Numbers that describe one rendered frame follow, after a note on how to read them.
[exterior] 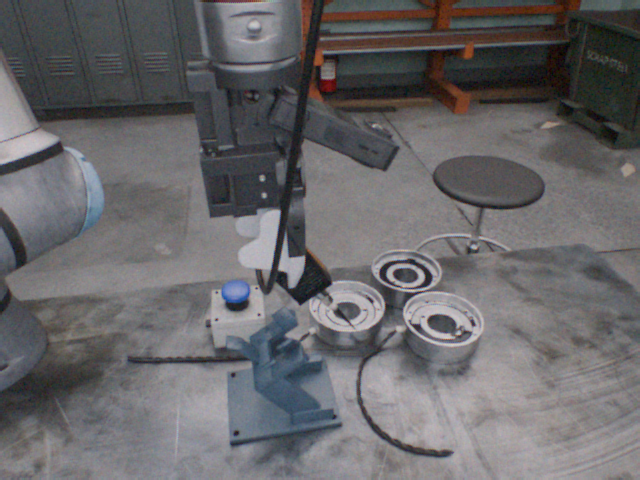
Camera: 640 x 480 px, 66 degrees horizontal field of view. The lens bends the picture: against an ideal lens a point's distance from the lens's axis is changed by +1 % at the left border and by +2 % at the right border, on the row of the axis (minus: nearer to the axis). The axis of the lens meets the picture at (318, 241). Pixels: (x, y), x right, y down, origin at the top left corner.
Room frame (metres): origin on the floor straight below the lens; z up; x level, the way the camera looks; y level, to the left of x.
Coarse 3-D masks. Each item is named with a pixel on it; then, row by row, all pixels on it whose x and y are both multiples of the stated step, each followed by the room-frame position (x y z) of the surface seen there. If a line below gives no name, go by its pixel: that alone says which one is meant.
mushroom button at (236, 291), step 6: (228, 282) 0.52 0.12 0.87; (234, 282) 0.52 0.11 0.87; (240, 282) 0.52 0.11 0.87; (222, 288) 0.51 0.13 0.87; (228, 288) 0.51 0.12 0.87; (234, 288) 0.50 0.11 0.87; (240, 288) 0.51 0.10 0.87; (246, 288) 0.51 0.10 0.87; (222, 294) 0.50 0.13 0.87; (228, 294) 0.49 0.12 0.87; (234, 294) 0.49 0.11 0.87; (240, 294) 0.49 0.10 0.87; (246, 294) 0.50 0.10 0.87; (228, 300) 0.49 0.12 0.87; (234, 300) 0.49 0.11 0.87; (240, 300) 0.49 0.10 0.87
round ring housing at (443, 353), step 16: (416, 304) 0.52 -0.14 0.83; (432, 304) 0.53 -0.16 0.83; (448, 304) 0.52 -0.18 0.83; (464, 304) 0.52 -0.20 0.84; (432, 320) 0.51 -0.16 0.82; (448, 320) 0.50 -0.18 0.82; (480, 320) 0.48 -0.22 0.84; (416, 336) 0.45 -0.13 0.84; (448, 336) 0.46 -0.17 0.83; (480, 336) 0.46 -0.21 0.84; (416, 352) 0.46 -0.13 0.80; (432, 352) 0.44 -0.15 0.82; (448, 352) 0.43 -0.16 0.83; (464, 352) 0.44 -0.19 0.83
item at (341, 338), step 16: (336, 288) 0.56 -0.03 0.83; (352, 288) 0.56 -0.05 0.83; (368, 288) 0.55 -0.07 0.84; (352, 304) 0.53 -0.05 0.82; (384, 304) 0.51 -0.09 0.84; (320, 320) 0.48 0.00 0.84; (336, 320) 0.49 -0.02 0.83; (352, 320) 0.49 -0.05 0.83; (320, 336) 0.48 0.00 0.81; (336, 336) 0.46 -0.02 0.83; (352, 336) 0.46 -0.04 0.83; (368, 336) 0.47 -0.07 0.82
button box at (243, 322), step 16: (256, 288) 0.54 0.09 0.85; (224, 304) 0.51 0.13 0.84; (240, 304) 0.50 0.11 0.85; (256, 304) 0.51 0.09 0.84; (208, 320) 0.50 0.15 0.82; (224, 320) 0.47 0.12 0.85; (240, 320) 0.48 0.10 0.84; (256, 320) 0.48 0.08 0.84; (224, 336) 0.47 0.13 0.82; (240, 336) 0.47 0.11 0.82
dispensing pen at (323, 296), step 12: (312, 264) 0.38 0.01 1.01; (312, 276) 0.38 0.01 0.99; (324, 276) 0.38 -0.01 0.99; (288, 288) 0.38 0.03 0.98; (300, 288) 0.38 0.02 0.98; (312, 288) 0.38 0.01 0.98; (324, 288) 0.38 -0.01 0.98; (300, 300) 0.38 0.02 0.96; (324, 300) 0.39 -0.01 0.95; (336, 312) 0.40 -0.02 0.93
